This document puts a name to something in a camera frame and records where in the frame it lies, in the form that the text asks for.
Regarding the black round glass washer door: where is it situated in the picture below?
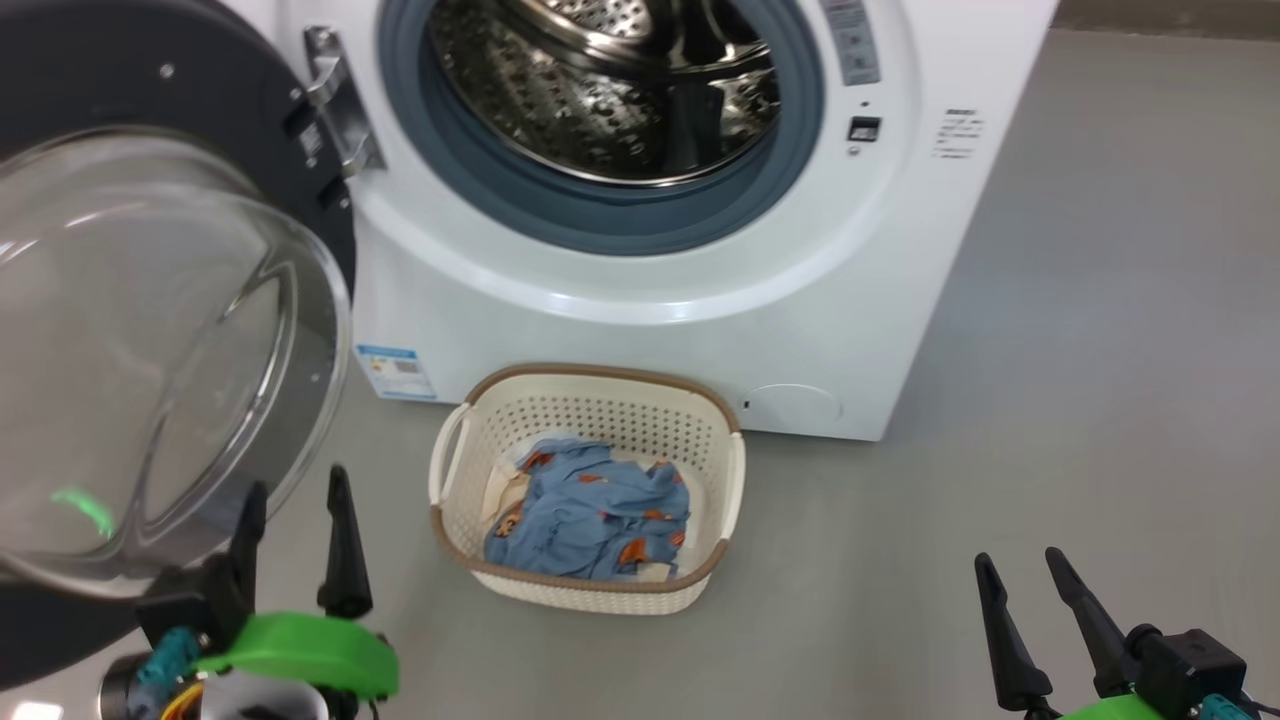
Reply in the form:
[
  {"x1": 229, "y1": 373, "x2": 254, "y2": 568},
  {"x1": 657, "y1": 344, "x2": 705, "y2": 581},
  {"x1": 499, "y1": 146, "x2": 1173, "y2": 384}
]
[{"x1": 0, "y1": 0, "x2": 358, "y2": 691}]

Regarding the blue garment with orange print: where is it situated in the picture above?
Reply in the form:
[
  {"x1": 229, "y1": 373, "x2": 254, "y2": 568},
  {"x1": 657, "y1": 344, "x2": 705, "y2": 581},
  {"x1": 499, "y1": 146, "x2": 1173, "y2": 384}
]
[{"x1": 484, "y1": 437, "x2": 693, "y2": 583}]

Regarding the white front-load washing machine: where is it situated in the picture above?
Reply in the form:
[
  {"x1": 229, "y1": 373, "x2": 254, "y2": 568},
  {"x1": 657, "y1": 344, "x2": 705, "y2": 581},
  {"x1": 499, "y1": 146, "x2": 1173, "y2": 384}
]
[{"x1": 225, "y1": 0, "x2": 1059, "y2": 443}]

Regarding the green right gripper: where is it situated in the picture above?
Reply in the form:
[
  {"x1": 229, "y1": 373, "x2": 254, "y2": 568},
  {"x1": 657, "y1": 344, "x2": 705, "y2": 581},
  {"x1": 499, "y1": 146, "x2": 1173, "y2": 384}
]
[{"x1": 975, "y1": 546, "x2": 1166, "y2": 720}]

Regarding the grey warning label sticker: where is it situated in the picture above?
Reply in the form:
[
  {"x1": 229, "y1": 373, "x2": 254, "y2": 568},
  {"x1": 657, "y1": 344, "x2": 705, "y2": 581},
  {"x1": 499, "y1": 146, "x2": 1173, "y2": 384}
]
[{"x1": 820, "y1": 0, "x2": 881, "y2": 87}]

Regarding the metal door hinge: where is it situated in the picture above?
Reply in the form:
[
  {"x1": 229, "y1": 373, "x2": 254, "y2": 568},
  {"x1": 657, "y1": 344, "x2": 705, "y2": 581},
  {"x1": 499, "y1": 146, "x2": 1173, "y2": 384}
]
[{"x1": 303, "y1": 27, "x2": 386, "y2": 179}]

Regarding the blue energy label sticker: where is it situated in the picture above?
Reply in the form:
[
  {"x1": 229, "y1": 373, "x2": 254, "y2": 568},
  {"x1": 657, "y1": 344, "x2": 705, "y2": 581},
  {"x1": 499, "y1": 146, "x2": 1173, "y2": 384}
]
[{"x1": 355, "y1": 344, "x2": 438, "y2": 401}]

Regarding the round white filter cover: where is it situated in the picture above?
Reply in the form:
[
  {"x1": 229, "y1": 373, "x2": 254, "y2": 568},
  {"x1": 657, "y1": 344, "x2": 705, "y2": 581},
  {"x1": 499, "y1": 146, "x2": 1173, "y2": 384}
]
[{"x1": 745, "y1": 383, "x2": 843, "y2": 431}]

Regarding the cream perforated laundry basket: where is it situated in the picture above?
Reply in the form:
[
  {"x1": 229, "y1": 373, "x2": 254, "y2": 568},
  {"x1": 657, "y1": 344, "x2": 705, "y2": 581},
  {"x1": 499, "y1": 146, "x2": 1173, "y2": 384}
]
[{"x1": 428, "y1": 363, "x2": 747, "y2": 616}]

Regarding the cream white garment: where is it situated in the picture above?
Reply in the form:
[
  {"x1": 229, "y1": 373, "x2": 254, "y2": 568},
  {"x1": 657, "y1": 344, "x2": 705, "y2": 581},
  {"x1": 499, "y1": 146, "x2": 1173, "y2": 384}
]
[{"x1": 482, "y1": 462, "x2": 673, "y2": 583}]

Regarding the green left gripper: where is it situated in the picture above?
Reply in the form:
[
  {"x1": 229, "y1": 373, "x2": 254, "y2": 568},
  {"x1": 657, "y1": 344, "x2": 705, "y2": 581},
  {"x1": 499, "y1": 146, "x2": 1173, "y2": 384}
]
[{"x1": 195, "y1": 464, "x2": 401, "y2": 701}]

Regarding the steel washing machine drum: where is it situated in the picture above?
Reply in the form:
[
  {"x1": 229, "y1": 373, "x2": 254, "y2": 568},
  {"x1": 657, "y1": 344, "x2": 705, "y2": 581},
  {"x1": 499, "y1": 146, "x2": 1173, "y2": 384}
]
[{"x1": 428, "y1": 0, "x2": 781, "y2": 188}]

